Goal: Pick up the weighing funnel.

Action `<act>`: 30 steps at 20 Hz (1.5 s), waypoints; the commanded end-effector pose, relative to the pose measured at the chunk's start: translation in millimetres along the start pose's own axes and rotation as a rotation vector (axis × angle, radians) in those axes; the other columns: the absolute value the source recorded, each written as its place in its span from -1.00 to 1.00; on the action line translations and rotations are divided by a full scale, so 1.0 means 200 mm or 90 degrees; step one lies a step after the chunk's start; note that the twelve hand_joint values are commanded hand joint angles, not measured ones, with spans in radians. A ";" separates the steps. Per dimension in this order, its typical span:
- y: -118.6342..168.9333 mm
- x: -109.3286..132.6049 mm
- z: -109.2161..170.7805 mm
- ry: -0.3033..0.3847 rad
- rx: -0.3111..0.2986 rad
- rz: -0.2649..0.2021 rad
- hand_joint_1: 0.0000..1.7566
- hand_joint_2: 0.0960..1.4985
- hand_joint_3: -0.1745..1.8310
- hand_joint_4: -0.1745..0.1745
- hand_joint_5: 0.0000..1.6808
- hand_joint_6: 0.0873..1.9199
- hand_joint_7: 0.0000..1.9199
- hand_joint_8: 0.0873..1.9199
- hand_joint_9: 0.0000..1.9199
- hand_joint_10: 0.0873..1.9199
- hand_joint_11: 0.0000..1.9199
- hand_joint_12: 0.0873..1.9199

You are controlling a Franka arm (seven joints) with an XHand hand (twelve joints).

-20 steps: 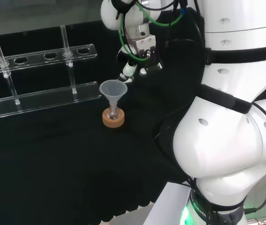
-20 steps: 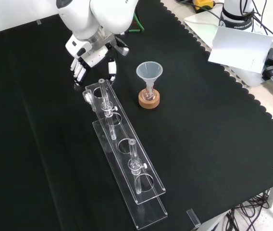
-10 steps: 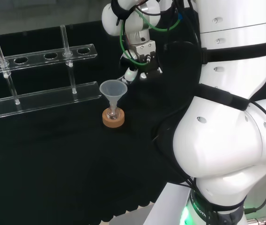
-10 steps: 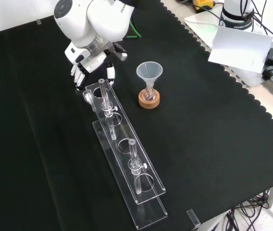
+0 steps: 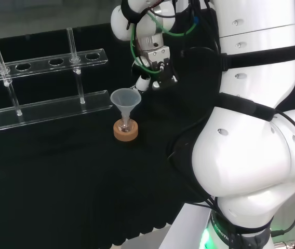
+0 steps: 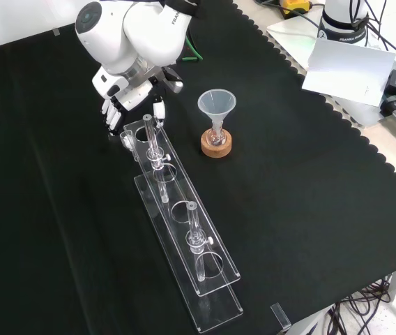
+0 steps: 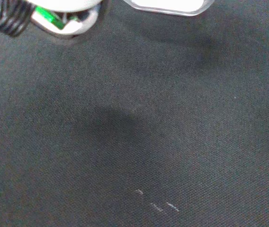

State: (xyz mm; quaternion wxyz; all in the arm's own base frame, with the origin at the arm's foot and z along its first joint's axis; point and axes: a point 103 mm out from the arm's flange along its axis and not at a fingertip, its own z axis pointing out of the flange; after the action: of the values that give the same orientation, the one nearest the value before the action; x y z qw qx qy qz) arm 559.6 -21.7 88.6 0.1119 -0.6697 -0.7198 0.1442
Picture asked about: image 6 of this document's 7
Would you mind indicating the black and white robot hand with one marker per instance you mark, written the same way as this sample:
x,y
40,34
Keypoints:
x,y
114,87

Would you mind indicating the glass weighing funnel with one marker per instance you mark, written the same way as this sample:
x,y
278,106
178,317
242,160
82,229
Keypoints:
x,y
127,139

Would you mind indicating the translucent plastic funnel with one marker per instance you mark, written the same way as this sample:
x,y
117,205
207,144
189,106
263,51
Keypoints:
x,y
216,102

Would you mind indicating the clear acrylic funnel stand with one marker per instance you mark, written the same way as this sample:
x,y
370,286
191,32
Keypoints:
x,y
184,195

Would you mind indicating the grey tape piece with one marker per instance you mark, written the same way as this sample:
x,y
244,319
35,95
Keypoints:
x,y
56,32

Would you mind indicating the small glass round-bottom flask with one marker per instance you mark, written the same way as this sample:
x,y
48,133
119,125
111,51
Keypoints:
x,y
217,137

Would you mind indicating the pale board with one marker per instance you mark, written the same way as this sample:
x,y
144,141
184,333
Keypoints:
x,y
288,38

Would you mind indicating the yellow stop button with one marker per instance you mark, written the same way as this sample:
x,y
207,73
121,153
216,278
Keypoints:
x,y
294,7

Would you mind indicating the black bench cloth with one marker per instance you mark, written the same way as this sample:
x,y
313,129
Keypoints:
x,y
288,195

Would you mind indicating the white paper sheet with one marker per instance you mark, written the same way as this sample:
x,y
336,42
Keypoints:
x,y
348,73

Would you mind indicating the clear acrylic cloth clip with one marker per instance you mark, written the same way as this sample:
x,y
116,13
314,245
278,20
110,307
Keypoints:
x,y
280,315

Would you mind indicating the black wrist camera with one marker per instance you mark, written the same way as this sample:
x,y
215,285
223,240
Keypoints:
x,y
173,82

